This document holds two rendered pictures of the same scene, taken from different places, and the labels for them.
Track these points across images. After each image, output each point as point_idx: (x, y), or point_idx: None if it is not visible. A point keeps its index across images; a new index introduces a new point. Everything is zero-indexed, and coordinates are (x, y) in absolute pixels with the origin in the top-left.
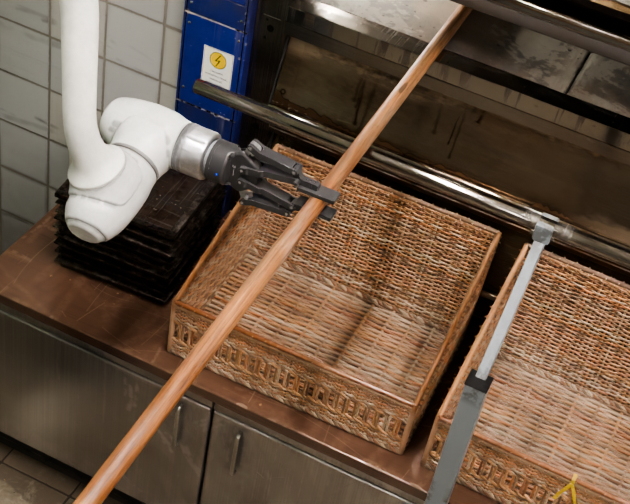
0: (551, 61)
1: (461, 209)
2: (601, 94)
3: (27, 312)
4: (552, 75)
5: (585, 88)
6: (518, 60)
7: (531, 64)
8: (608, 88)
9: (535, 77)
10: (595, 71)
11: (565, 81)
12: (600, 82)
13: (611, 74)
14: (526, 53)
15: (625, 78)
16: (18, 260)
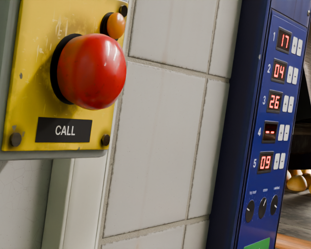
0: (280, 227)
1: None
2: None
3: None
4: (304, 231)
5: None
6: (290, 235)
7: (292, 233)
8: (306, 223)
9: None
10: (283, 221)
11: (310, 230)
12: (299, 223)
13: (283, 218)
14: None
15: (285, 217)
16: None
